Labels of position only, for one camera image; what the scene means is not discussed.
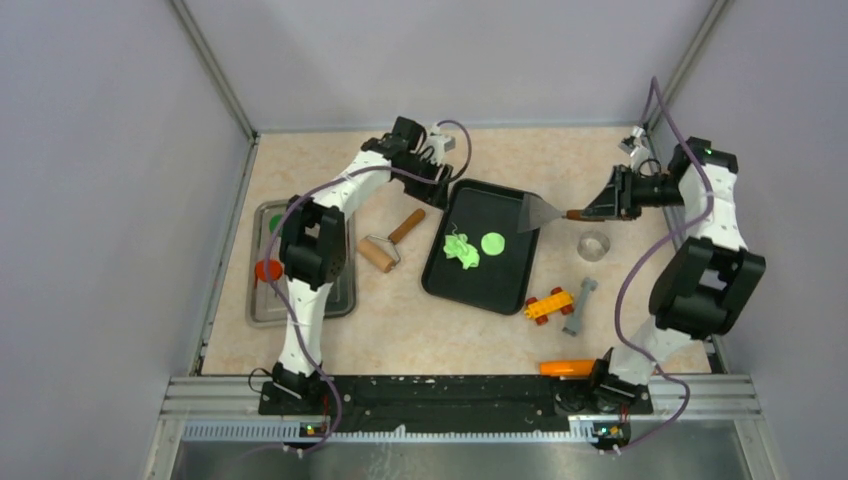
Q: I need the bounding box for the green dough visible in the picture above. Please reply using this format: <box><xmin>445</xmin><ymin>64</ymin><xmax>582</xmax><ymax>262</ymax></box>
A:
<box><xmin>442</xmin><ymin>226</ymin><xmax>480</xmax><ymax>270</ymax></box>

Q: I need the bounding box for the grey plastic bolt toy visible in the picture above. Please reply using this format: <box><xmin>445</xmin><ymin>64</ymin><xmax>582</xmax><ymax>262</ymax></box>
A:
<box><xmin>562</xmin><ymin>277</ymin><xmax>598</xmax><ymax>337</ymax></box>

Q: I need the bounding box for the green dough disc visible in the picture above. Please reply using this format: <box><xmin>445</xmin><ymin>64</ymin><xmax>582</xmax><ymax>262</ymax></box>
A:
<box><xmin>268</xmin><ymin>214</ymin><xmax>283</xmax><ymax>234</ymax></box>

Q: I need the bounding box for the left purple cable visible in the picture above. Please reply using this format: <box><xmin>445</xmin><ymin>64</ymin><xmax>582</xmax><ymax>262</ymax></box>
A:
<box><xmin>261</xmin><ymin>119</ymin><xmax>473</xmax><ymax>458</ymax></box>

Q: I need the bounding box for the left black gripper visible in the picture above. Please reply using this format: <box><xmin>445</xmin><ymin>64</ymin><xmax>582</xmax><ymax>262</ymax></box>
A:
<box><xmin>396</xmin><ymin>153</ymin><xmax>452</xmax><ymax>211</ymax></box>

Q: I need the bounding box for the purple cable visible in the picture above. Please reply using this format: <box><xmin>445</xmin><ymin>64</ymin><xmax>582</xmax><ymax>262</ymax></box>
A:
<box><xmin>612</xmin><ymin>76</ymin><xmax>715</xmax><ymax>455</ymax></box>
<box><xmin>261</xmin><ymin>119</ymin><xmax>473</xmax><ymax>458</ymax></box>

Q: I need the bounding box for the orange handled tool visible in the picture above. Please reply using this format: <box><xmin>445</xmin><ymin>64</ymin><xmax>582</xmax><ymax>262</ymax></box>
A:
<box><xmin>538</xmin><ymin>359</ymin><xmax>595</xmax><ymax>378</ymax></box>

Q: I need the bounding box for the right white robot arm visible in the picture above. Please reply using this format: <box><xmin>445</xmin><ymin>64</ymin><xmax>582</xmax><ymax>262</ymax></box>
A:
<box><xmin>568</xmin><ymin>137</ymin><xmax>766</xmax><ymax>412</ymax></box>

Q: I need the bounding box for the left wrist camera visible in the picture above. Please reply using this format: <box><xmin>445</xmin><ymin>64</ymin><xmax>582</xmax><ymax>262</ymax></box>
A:
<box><xmin>424</xmin><ymin>123</ymin><xmax>456</xmax><ymax>162</ymax></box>

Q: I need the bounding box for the silver metal tray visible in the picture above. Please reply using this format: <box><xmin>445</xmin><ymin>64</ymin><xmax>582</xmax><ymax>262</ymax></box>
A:
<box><xmin>246</xmin><ymin>200</ymin><xmax>357</xmax><ymax>328</ymax></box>

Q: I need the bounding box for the round metal cookie cutter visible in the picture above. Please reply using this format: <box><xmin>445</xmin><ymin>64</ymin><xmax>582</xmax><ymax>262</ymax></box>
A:
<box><xmin>577</xmin><ymin>230</ymin><xmax>611</xmax><ymax>262</ymax></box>

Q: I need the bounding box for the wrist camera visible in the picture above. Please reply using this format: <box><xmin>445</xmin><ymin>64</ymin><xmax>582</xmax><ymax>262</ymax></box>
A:
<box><xmin>424</xmin><ymin>123</ymin><xmax>456</xmax><ymax>162</ymax></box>
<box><xmin>618</xmin><ymin>125</ymin><xmax>650</xmax><ymax>163</ymax></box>

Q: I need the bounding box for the metal scraper wooden handle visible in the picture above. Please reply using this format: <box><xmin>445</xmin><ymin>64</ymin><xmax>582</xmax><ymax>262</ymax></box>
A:
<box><xmin>517</xmin><ymin>193</ymin><xmax>600</xmax><ymax>233</ymax></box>

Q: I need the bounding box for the black baking tray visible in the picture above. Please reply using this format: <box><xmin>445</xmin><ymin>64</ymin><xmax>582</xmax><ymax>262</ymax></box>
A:
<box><xmin>421</xmin><ymin>179</ymin><xmax>539</xmax><ymax>315</ymax></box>

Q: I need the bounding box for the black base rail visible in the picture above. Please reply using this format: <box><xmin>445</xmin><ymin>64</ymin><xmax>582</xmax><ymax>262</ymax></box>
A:
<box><xmin>258</xmin><ymin>375</ymin><xmax>653</xmax><ymax>435</ymax></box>

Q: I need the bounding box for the orange dough disc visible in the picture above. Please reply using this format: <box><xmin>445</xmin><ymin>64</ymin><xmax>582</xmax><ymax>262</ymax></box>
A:
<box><xmin>254</xmin><ymin>259</ymin><xmax>284</xmax><ymax>284</ymax></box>

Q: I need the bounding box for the round green dough wrapper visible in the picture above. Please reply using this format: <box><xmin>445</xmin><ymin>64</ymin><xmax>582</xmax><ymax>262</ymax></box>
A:
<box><xmin>480</xmin><ymin>232</ymin><xmax>506</xmax><ymax>256</ymax></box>

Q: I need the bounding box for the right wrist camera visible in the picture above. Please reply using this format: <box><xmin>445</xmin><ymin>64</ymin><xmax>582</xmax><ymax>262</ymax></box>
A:
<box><xmin>618</xmin><ymin>125</ymin><xmax>650</xmax><ymax>163</ymax></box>

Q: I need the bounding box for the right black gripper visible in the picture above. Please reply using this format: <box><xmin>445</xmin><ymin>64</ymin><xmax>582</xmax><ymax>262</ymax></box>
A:
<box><xmin>581</xmin><ymin>165</ymin><xmax>686</xmax><ymax>222</ymax></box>

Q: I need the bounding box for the yellow toy brick car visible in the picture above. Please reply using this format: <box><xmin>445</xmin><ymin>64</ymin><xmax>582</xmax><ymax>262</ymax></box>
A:
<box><xmin>523</xmin><ymin>287</ymin><xmax>575</xmax><ymax>326</ymax></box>

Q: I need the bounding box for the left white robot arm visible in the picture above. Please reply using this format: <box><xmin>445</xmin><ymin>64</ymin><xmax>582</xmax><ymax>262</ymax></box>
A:
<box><xmin>271</xmin><ymin>117</ymin><xmax>455</xmax><ymax>414</ymax></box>

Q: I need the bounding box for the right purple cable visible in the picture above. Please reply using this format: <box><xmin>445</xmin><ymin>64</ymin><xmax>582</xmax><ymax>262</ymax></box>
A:
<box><xmin>612</xmin><ymin>76</ymin><xmax>715</xmax><ymax>455</ymax></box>

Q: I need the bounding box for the wooden dough roller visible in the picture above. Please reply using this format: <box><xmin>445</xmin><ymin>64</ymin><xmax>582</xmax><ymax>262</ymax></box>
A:
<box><xmin>356</xmin><ymin>209</ymin><xmax>426</xmax><ymax>273</ymax></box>

